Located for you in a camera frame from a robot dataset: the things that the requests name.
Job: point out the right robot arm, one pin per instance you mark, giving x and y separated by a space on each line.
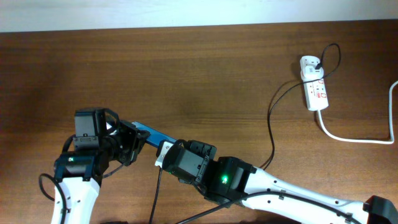
230 180

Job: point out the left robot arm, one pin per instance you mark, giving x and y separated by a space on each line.
78 176

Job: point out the white power strip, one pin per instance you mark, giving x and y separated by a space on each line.
315 91

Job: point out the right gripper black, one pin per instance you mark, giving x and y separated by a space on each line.
195 147

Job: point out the white USB charger plug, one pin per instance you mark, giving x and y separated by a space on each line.
309 71

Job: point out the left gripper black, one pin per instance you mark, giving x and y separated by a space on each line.
136 137

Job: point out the blue Samsung Galaxy smartphone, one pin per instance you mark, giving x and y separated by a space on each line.
155 138

